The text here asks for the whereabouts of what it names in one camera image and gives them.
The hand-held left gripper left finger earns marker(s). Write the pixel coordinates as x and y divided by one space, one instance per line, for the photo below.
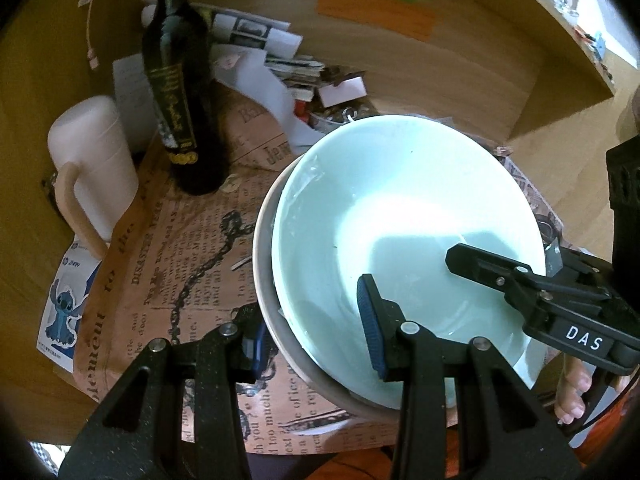
259 352

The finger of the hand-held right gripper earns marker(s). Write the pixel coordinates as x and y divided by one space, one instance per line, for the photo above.
580 267
490 270

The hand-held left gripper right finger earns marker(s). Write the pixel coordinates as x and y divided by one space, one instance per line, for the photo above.
371 325

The pale pink bowl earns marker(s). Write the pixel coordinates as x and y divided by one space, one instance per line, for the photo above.
262 270

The mint green bowl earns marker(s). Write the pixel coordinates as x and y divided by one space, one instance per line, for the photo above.
400 200

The person's right hand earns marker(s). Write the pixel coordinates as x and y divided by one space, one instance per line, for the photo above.
575 390

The newspaper print table mat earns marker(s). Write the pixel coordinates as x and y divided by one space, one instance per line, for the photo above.
160 270

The blue cartoon sticker card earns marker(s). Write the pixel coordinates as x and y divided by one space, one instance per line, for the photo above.
62 310

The small bowl of trinkets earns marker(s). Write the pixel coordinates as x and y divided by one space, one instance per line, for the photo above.
332 117

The blue and white sharpener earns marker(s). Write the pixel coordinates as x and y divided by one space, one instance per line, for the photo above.
600 43

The white folded card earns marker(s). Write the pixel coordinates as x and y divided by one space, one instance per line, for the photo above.
342 91

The dark wine bottle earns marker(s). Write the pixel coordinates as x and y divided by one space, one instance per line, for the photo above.
182 100

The orange sticky note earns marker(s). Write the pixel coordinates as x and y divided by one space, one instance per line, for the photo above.
375 10

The white paper note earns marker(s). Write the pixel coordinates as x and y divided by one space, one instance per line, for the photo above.
130 95

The stack of magazines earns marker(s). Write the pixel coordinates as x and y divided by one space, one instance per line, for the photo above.
260 30

